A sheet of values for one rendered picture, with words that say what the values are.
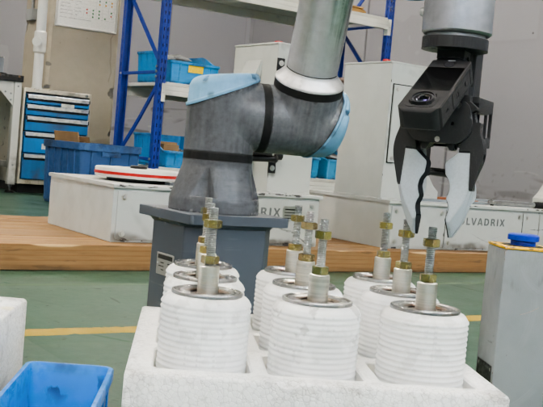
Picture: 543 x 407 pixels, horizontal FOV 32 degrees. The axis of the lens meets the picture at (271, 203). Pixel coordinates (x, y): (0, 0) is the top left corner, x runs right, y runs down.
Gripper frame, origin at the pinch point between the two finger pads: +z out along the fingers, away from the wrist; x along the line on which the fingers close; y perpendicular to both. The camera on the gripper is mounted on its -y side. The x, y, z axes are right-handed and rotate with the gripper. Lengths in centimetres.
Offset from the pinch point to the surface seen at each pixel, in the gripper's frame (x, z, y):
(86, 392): 41.3, 25.9, -3.3
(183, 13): 539, -145, 761
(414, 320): -0.4, 10.0, -3.9
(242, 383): 12.4, 16.9, -16.5
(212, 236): 19.6, 3.2, -12.5
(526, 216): 60, 11, 313
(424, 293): -0.1, 7.5, -0.4
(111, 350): 77, 35, 51
